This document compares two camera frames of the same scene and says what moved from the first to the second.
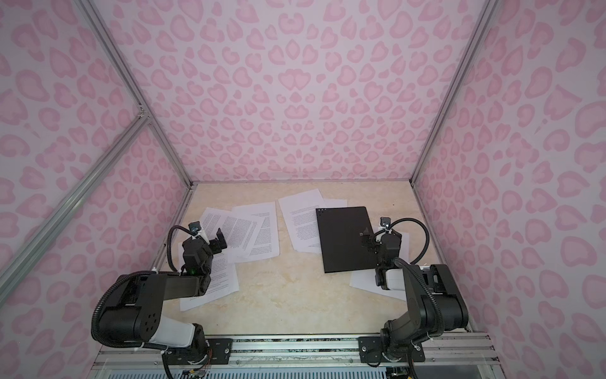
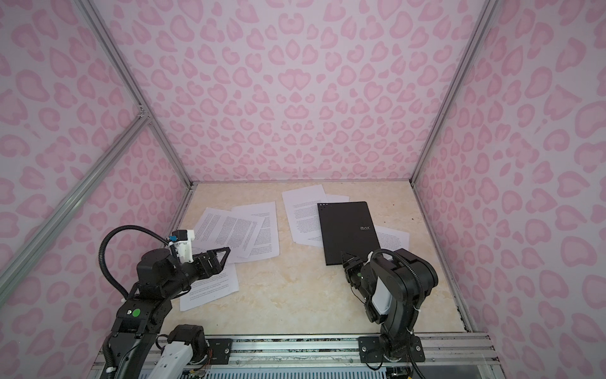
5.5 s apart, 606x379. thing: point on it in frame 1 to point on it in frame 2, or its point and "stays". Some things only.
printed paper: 223,279 stays
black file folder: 339,230 stays
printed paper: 240,231 stays
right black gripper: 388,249 to 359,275
